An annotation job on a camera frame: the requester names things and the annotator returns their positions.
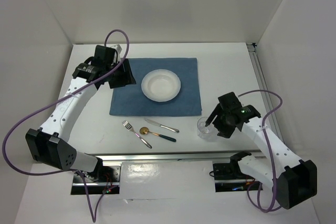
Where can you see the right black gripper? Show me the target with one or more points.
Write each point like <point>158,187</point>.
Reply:
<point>224,131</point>

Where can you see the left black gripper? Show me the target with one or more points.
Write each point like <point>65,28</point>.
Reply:
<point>126,77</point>

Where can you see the clear drinking glass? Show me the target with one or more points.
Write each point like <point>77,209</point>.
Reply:
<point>207,133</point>

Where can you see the blue cloth napkin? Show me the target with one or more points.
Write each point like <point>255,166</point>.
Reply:
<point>130,100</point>

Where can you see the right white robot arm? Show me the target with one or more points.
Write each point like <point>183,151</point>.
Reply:
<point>291,179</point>

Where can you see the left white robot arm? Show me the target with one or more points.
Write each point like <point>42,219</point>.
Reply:
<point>49,144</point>

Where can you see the silver table knife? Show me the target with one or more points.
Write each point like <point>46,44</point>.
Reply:
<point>161,125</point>

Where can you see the silver fork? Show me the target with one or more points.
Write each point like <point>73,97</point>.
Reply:
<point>130,128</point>

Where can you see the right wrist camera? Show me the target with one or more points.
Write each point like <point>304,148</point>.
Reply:
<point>229,102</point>

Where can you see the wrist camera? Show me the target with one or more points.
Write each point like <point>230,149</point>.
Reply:
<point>106,57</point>
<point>229,102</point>

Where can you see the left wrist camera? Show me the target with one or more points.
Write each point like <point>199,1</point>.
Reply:
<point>106,57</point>

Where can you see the aluminium front rail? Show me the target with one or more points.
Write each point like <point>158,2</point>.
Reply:
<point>167,156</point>

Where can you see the aluminium rail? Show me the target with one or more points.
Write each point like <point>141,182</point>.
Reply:
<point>167,156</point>
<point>266,97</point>

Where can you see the aluminium right side rail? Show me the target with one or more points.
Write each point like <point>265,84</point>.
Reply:
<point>266,97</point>

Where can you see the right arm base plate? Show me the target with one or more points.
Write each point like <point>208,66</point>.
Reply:
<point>227,180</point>

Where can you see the gold spoon green handle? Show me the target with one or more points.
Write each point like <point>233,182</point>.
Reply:
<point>145,131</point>

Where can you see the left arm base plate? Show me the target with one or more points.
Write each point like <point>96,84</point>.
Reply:
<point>109,183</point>

